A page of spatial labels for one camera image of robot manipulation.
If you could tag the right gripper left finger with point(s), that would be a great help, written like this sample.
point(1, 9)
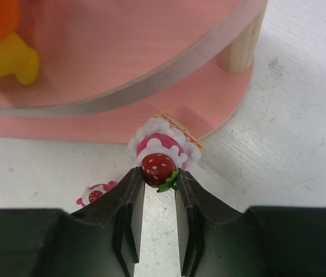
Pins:
point(101, 239)

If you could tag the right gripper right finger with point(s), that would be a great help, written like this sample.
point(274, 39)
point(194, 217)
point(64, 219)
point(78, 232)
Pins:
point(217, 240)

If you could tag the pink bear with strawberry hat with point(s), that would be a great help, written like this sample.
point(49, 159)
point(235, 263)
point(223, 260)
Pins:
point(94, 192)

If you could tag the strawberry cake slice toy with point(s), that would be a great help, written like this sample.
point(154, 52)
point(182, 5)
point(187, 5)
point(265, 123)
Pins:
point(163, 148)

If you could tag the orange bunny toy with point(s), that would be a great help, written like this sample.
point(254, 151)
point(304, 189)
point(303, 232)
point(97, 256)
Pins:
point(16, 57)

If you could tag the pink three-tier wooden shelf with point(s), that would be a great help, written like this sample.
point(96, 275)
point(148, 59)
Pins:
point(107, 66)

